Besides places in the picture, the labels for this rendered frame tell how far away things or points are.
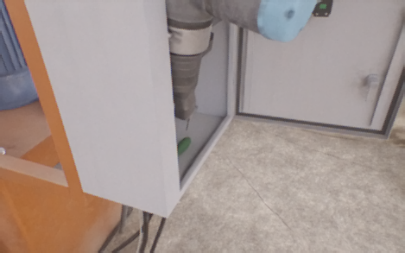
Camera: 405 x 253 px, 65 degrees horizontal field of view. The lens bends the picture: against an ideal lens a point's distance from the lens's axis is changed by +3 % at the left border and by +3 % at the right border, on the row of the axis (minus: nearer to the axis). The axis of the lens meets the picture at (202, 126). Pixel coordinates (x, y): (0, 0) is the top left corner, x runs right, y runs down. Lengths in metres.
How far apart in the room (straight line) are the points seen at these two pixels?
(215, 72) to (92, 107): 0.41
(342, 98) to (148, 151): 0.54
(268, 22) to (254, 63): 0.45
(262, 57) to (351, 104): 0.26
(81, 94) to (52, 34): 0.10
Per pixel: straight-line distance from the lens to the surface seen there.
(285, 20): 0.40
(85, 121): 0.58
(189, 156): 0.76
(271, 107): 0.89
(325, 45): 0.82
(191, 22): 0.48
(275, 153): 1.90
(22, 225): 1.07
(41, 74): 0.60
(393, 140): 2.18
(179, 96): 0.56
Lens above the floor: 1.11
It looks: 32 degrees down
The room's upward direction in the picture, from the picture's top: 1 degrees counter-clockwise
